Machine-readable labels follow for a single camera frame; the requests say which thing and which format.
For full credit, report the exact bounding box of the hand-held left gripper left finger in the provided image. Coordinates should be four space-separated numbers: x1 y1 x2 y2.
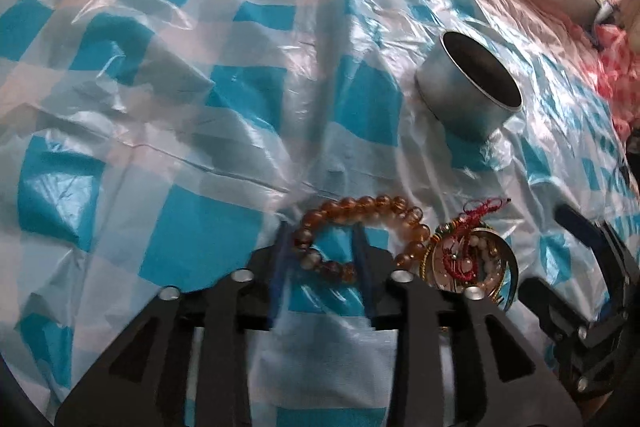
54 221 296 427

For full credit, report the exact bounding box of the round metal tin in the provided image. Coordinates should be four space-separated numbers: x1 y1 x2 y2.
415 31 523 142

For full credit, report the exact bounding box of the amber bead bracelet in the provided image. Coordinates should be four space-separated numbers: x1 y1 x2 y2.
292 194 432 285

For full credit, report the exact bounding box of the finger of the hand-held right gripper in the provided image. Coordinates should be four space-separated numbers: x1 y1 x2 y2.
519 278 632 400
554 203 640 323

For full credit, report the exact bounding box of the multicoloured cord bracelet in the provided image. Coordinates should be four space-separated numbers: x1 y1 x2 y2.
421 221 455 284

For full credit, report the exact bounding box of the blue checkered plastic sheet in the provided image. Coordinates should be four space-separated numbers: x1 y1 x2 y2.
0 0 640 427

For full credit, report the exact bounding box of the red cord bracelet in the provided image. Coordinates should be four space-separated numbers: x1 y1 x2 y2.
440 197 512 283

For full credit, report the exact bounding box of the white bead bracelet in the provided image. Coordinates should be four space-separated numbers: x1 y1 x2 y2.
449 237 502 303

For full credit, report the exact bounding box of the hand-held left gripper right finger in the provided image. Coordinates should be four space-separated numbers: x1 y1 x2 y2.
352 227 583 427

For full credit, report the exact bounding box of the pink plastic bag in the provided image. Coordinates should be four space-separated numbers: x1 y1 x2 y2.
580 23 640 142

